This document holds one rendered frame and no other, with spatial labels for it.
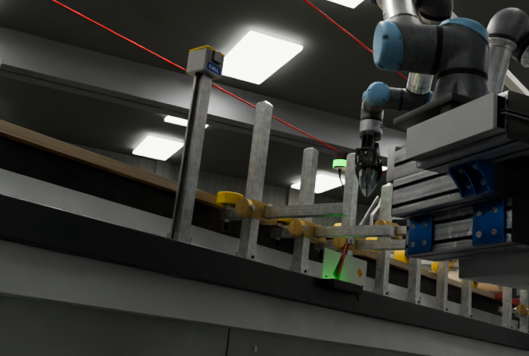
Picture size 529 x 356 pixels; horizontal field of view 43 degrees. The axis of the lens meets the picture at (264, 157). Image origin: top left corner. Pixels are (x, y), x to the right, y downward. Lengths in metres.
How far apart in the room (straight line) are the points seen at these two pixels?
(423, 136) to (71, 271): 0.79
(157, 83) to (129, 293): 6.86
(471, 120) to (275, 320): 0.97
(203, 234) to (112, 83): 6.29
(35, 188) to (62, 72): 6.54
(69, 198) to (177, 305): 0.38
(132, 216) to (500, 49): 1.17
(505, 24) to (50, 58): 6.65
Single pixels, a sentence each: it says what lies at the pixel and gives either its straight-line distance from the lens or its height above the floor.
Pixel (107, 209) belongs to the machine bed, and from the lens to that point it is 1.81.
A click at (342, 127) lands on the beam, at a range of 9.19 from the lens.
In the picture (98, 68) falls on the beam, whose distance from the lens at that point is 8.27.
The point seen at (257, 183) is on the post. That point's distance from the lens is 1.90.
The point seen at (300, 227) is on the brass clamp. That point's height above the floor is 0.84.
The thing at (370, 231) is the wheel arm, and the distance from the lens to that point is 1.99.
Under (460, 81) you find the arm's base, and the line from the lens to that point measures 1.59.
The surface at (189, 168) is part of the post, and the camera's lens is 1.71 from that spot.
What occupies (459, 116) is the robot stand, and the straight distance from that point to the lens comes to 1.30.
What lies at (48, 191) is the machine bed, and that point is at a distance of 1.71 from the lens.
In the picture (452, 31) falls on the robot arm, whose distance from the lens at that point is 1.65.
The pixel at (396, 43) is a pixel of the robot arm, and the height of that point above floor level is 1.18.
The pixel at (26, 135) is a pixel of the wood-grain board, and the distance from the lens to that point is 1.65.
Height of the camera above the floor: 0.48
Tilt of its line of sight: 16 degrees up
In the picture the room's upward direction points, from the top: 7 degrees clockwise
